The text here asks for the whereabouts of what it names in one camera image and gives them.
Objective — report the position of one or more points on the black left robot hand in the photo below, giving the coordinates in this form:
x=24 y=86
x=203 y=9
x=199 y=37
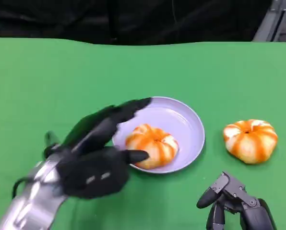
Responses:
x=95 y=167

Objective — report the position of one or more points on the black backdrop curtain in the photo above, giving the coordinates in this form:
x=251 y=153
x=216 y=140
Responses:
x=97 y=21

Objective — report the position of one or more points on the lilac plate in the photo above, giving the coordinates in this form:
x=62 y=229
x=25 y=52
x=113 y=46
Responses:
x=176 y=115

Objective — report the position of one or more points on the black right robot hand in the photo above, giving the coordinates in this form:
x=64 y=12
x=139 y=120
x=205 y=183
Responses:
x=234 y=189

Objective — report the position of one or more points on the green table cloth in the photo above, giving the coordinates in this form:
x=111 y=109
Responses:
x=61 y=79

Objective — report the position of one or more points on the grey metal frame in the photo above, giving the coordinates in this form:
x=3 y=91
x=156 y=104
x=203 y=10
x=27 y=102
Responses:
x=275 y=20

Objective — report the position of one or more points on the orange and white bread roll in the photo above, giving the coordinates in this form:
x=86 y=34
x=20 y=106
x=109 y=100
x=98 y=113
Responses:
x=251 y=141
x=155 y=143

